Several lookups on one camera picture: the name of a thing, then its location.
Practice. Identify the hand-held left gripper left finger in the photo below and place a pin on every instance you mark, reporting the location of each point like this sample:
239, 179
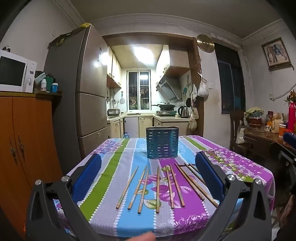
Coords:
86, 178

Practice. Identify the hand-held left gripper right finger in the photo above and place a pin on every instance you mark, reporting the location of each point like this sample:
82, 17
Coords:
209, 177

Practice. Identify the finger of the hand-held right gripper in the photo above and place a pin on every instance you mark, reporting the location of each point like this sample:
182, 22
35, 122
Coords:
291, 138
288, 155

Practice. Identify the bunch of wooden chopsticks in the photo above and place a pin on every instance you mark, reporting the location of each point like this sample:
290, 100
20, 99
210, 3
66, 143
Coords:
158, 190

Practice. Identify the blue slotted utensil holder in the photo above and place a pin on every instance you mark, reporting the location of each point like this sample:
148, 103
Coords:
161, 143

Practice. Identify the person's left hand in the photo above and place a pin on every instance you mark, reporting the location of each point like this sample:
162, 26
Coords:
145, 236

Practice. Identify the orange cup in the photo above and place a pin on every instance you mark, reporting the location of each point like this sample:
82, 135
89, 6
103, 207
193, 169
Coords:
282, 131

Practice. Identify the red thermos flask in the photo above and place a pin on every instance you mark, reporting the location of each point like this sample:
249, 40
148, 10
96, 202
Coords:
291, 118

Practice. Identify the striped floral tablecloth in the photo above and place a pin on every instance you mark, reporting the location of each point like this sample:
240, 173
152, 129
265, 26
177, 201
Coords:
111, 162

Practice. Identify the dark wooden side table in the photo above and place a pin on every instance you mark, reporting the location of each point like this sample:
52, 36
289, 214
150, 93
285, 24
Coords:
261, 138

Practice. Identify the bunch of yellow flowers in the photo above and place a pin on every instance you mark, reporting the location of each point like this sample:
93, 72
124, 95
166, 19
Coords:
291, 96

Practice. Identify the basket of vegetables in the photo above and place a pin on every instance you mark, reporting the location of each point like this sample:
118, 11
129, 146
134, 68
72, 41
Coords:
254, 114

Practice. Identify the dark wooden chair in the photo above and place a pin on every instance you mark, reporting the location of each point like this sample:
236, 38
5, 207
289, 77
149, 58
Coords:
237, 118

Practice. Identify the blue water bottle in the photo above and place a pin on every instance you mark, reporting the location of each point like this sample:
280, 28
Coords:
126, 135

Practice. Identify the hanging cloth bags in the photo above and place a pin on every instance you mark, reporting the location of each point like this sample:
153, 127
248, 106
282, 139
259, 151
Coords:
193, 118

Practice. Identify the cream lower kitchen cabinets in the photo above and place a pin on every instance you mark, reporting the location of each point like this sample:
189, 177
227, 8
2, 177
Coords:
131, 127

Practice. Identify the cream kitchen cabinets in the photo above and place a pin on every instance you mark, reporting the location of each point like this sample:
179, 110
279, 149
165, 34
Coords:
114, 71
131, 127

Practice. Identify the orange wooden cabinet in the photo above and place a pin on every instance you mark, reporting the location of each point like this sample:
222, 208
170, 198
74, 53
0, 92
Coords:
30, 139

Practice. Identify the steel electric kettle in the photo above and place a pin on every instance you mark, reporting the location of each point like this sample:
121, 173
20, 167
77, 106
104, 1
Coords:
183, 112

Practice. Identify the silver rice cooker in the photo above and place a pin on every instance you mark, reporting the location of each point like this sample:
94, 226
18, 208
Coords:
113, 112

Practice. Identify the black wok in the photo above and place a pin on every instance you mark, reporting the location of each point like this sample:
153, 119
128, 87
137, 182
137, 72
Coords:
167, 106

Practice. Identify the dark room window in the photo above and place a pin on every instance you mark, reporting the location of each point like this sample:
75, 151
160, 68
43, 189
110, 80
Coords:
230, 78

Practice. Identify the framed elephant picture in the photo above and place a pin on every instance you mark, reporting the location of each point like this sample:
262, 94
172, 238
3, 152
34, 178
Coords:
276, 53

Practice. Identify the hanging white plastic bag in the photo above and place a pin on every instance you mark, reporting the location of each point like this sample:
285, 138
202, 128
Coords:
203, 89

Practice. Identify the blue and white jar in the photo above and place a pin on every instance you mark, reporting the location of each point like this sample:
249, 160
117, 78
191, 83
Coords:
54, 88

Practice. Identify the steel range hood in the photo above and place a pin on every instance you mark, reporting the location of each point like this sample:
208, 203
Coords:
168, 89

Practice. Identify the grey refrigerator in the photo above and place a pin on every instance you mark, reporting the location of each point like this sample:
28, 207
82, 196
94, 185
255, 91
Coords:
92, 81

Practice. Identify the barred kitchen window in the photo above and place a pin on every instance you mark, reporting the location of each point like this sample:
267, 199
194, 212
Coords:
138, 90

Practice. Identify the white bottle with red label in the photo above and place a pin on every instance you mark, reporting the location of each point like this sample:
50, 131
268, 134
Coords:
43, 85

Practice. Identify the green container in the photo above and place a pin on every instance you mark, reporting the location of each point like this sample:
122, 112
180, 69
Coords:
49, 82

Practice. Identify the cream upper kitchen cabinets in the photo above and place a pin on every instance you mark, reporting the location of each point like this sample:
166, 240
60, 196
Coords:
114, 71

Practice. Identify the white microwave oven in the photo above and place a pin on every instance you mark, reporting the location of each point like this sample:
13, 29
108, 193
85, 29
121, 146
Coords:
13, 71

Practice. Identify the kitchen ceiling light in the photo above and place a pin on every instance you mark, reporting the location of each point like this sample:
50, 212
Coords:
143, 53

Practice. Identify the yellow cloth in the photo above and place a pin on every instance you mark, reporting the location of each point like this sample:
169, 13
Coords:
85, 24

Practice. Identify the round gold wall clock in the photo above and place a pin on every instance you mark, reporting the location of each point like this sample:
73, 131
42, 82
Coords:
205, 43

